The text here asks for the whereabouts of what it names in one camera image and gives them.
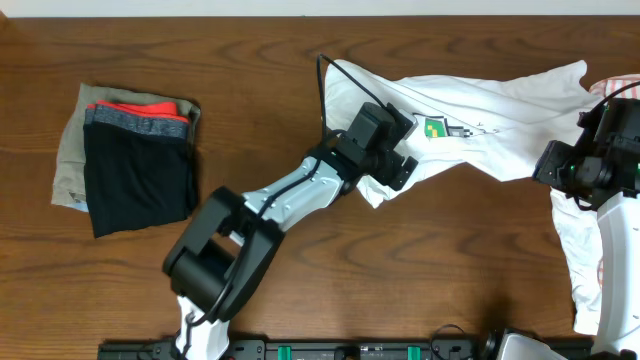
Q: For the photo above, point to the white garment in pile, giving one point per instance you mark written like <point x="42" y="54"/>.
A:
<point x="582" y="245"/>

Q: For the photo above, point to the black boxer shorts grey waistband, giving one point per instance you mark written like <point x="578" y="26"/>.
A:
<point x="138" y="171"/>

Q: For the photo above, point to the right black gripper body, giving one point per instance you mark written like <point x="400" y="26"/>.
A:
<point x="565" y="170"/>

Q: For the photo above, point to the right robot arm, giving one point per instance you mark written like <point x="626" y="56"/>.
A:
<point x="618" y="221"/>

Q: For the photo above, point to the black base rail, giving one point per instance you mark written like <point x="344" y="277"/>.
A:
<point x="261" y="350"/>

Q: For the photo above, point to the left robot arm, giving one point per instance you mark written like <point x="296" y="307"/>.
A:
<point x="220" y="259"/>

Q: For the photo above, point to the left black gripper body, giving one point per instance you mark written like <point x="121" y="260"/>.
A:
<point x="383" y="167"/>

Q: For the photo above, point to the khaki folded garment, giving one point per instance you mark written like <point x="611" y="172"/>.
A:
<point x="68" y="183"/>

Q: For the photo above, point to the red folded garment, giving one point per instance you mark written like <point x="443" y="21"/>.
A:
<point x="162" y="110"/>

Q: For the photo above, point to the red white striped garment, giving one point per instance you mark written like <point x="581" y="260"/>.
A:
<point x="605" y="87"/>

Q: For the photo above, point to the white t-shirt with pixel logo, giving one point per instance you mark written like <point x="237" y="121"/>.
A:
<point x="499" y="127"/>

